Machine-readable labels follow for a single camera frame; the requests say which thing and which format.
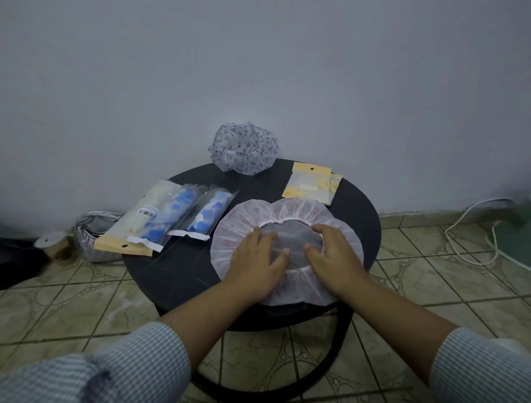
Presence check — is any black bag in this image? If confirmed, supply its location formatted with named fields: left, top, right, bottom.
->
left=0, top=236, right=49, bottom=291

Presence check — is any ribbon spool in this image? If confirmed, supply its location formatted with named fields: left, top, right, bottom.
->
left=34, top=231, right=75, bottom=262

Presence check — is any blue flower shower cap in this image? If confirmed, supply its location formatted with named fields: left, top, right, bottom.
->
left=186, top=190, right=231, bottom=234
left=140, top=187, right=198, bottom=244

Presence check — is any person's right forearm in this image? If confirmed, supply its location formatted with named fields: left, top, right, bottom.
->
left=352, top=273, right=531, bottom=403

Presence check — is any person's left hand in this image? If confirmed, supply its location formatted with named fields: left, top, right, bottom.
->
left=222, top=227, right=290, bottom=304

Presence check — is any black round side table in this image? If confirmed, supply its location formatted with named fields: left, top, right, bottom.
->
left=122, top=157, right=382, bottom=403

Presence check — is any stack of yellow small pouches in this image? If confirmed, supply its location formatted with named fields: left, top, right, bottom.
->
left=281, top=162, right=343, bottom=206

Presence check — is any silver quilted handbag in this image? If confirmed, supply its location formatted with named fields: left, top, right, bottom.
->
left=71, top=210, right=125, bottom=264

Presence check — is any person's left forearm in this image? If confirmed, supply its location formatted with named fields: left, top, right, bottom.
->
left=0, top=282, right=249, bottom=403

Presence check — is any pale green appliance base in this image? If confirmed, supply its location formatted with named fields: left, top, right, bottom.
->
left=487, top=199, right=531, bottom=268

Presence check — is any person's right hand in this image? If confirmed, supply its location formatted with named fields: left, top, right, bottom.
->
left=304, top=224, right=370, bottom=298

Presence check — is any pink print shower cap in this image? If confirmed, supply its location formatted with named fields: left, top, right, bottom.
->
left=210, top=197, right=365, bottom=307

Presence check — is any cream packet with barcode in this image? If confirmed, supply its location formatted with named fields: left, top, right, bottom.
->
left=93, top=179, right=183, bottom=257

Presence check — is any white cable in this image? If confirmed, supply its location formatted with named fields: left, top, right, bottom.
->
left=444, top=198, right=515, bottom=266

